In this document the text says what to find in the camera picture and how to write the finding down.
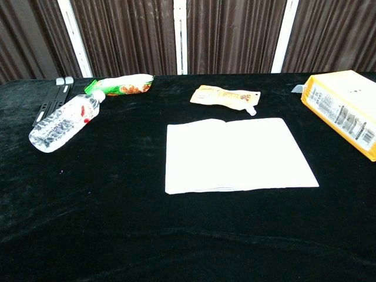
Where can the beige spout pouch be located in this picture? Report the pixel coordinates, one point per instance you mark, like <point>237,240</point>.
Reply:
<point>223,97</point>

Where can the green and white snack packet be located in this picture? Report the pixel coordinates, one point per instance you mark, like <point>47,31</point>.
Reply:
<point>123,85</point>

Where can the black velvet tablecloth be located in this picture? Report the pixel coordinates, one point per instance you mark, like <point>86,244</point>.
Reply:
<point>117,205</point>

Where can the brown curtain panel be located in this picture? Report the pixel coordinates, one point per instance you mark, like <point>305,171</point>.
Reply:
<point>232,35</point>
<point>32,38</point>
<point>126,35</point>
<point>335,35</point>

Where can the small grey object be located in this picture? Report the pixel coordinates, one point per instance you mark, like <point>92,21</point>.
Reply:
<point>297,88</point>

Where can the clear plastic water bottle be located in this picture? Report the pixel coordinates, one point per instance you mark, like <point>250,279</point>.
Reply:
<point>63,123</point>

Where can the black folding stand white tips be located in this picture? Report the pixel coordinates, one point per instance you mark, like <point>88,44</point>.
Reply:
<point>57,98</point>

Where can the yellow cardboard box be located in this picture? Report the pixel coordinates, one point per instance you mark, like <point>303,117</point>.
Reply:
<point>343,100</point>

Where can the white frame post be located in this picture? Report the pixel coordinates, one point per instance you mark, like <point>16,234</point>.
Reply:
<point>180,35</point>
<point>285,38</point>
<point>75,38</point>

